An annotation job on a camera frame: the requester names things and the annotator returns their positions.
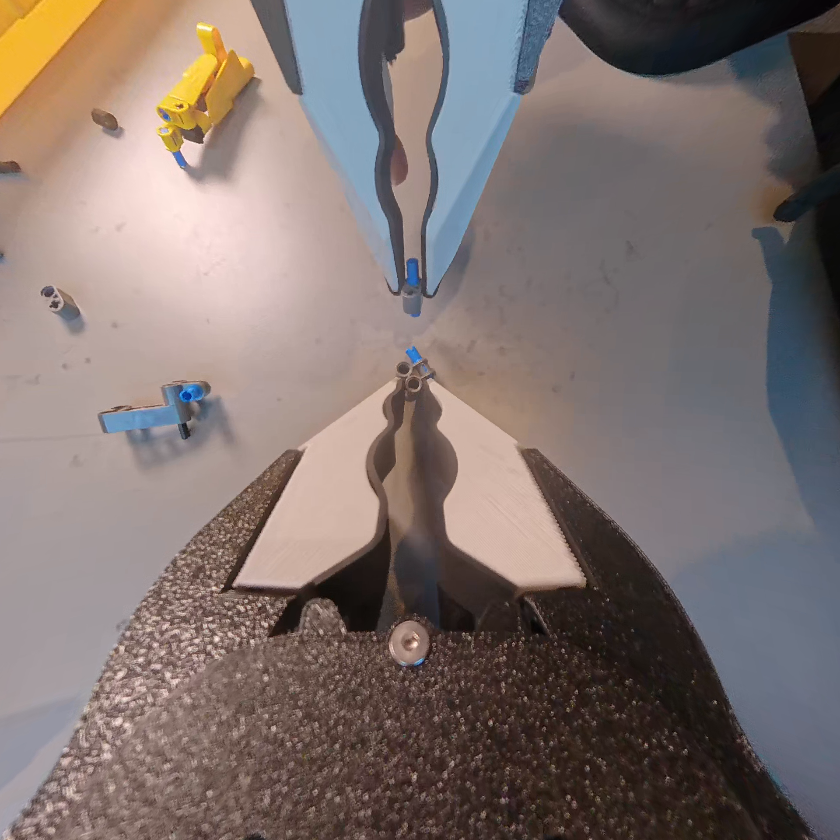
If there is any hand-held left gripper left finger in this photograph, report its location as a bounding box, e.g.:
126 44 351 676
231 379 403 632

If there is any yellow parts bin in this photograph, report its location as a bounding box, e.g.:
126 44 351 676
0 0 106 119

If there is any grey bent beam assembly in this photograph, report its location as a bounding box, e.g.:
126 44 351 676
98 380 213 440

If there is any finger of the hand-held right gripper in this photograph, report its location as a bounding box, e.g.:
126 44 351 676
282 0 404 294
419 0 530 299

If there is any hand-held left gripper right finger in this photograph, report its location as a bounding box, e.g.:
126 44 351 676
428 381 588 632

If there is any grey connector with blue pin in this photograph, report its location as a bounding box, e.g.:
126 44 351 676
395 345 437 396

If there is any grey desk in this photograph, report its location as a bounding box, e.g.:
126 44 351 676
0 0 840 815

